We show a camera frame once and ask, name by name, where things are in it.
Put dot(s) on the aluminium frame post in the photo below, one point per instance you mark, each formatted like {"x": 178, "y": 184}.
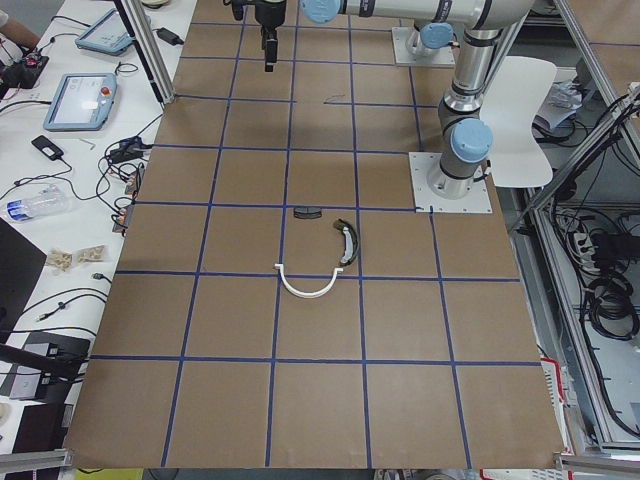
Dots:
{"x": 139, "y": 29}

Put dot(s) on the black smartphone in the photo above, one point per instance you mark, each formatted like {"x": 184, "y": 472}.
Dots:
{"x": 47, "y": 148}

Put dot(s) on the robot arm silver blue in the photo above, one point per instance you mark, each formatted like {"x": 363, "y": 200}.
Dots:
{"x": 467, "y": 139}
{"x": 434, "y": 36}

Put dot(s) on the dark grey brake pad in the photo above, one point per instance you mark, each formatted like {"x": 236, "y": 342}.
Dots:
{"x": 307, "y": 212}

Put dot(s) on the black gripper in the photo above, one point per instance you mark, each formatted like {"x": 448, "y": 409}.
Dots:
{"x": 268, "y": 13}

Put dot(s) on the white plastic chair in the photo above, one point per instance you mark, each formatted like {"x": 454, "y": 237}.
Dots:
{"x": 510, "y": 104}

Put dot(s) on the blue teach pendant near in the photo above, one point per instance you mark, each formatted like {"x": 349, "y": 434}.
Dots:
{"x": 82, "y": 102}

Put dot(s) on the white curved plastic bracket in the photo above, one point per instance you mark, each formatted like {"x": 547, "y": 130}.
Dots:
{"x": 307, "y": 288}

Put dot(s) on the blue teach pendant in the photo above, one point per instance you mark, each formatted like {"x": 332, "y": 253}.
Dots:
{"x": 82, "y": 102}
{"x": 107, "y": 35}

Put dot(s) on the black power adapter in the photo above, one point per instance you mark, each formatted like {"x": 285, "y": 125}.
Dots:
{"x": 169, "y": 36}

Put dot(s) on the olive curved brake shoe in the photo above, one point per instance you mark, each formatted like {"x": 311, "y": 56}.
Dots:
{"x": 351, "y": 239}

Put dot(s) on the blue teach pendant far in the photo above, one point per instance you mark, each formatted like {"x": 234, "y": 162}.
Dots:
{"x": 107, "y": 35}

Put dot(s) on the black monitor corner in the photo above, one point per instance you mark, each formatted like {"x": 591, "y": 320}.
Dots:
{"x": 21, "y": 266}

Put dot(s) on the crumpled plastic water bottle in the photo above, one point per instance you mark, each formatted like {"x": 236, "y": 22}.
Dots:
{"x": 48, "y": 202}

